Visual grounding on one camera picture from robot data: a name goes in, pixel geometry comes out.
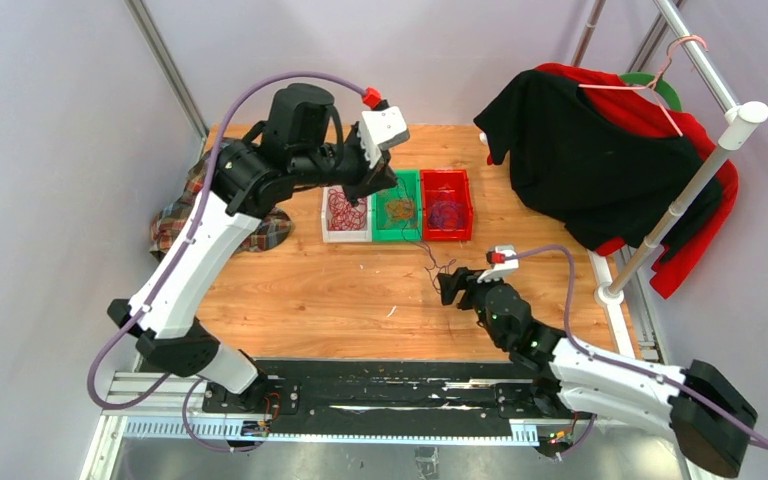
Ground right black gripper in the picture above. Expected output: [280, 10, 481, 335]
[440, 266, 508, 350]

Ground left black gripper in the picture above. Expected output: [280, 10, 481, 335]
[293, 125, 400, 207]

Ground red cable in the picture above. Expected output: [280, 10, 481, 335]
[327, 186, 371, 233]

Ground orange cable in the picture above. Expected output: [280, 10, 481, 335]
[377, 188, 420, 233]

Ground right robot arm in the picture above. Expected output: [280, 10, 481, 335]
[437, 267, 758, 478]

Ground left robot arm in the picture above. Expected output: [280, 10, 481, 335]
[108, 83, 410, 413]

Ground white plastic bin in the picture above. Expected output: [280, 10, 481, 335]
[320, 186, 372, 243]

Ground green plastic bin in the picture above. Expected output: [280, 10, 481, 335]
[371, 170, 422, 243]

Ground red plastic bin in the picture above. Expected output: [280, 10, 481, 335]
[420, 169, 474, 241]

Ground plaid flannel shirt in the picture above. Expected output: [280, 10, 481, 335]
[149, 151, 294, 261]

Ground black shirt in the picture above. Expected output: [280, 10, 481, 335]
[474, 63, 714, 252]

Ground red shirt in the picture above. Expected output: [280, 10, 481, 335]
[486, 62, 741, 300]

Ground green hanger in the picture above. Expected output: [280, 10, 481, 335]
[619, 72, 683, 112]

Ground white clothes rack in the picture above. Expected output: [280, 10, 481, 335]
[569, 0, 768, 307]

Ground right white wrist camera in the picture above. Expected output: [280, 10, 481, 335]
[477, 244, 519, 283]

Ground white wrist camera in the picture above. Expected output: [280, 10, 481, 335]
[358, 106, 410, 168]
[477, 244, 519, 283]

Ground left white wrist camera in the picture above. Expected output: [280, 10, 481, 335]
[358, 106, 410, 168]

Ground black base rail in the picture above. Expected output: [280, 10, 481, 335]
[201, 359, 589, 438]

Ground pink wire hanger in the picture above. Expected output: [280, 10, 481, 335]
[579, 35, 708, 137]

